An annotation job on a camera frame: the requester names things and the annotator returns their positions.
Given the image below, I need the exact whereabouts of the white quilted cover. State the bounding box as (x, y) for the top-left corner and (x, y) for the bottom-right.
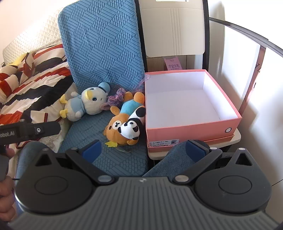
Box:
(2, 7), (65, 65)

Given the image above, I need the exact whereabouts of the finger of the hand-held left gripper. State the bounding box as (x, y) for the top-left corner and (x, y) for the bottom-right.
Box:
(22, 121), (61, 141)

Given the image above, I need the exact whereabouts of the black and white panda plush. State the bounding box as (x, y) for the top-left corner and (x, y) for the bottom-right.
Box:
(118, 106), (146, 145)

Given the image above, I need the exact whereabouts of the white chair with black frame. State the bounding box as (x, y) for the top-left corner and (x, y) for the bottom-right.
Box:
(134, 0), (211, 73)

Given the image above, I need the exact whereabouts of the brown cardboard box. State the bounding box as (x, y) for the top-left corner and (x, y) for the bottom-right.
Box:
(147, 55), (189, 72)

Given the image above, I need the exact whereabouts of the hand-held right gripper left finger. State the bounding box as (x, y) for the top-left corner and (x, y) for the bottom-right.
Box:
(35, 140), (115, 185)

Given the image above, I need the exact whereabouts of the black curved bar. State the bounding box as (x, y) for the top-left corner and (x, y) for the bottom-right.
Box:
(209, 17), (283, 57)

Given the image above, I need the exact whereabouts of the person's left hand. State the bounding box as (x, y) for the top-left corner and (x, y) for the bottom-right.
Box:
(0, 148), (18, 222)

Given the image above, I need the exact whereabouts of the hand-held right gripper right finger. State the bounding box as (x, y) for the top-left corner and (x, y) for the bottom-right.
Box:
(172, 139), (252, 185)

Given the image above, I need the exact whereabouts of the blue quilted seat cushion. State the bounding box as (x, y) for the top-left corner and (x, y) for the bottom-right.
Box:
(57, 82), (149, 177)

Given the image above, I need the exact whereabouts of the small pink carton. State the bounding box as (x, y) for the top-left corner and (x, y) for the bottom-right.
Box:
(164, 56), (182, 71)

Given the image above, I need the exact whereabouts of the orange bear plush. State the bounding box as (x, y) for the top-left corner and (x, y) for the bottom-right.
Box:
(103, 91), (146, 147)

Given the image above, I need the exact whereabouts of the pink cardboard box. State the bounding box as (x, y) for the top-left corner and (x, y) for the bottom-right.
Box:
(144, 69), (243, 142)

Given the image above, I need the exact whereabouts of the pink printed strip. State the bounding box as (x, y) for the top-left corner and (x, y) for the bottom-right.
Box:
(240, 45), (266, 112)

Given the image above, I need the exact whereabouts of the purple sheer ribbon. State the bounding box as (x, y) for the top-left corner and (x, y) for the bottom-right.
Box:
(100, 74), (151, 110)

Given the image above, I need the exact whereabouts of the white and blue duck plush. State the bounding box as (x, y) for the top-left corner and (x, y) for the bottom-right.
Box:
(59, 82), (111, 122)

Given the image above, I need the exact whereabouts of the striped red white black blanket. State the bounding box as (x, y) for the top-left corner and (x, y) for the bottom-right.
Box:
(0, 43), (76, 153)

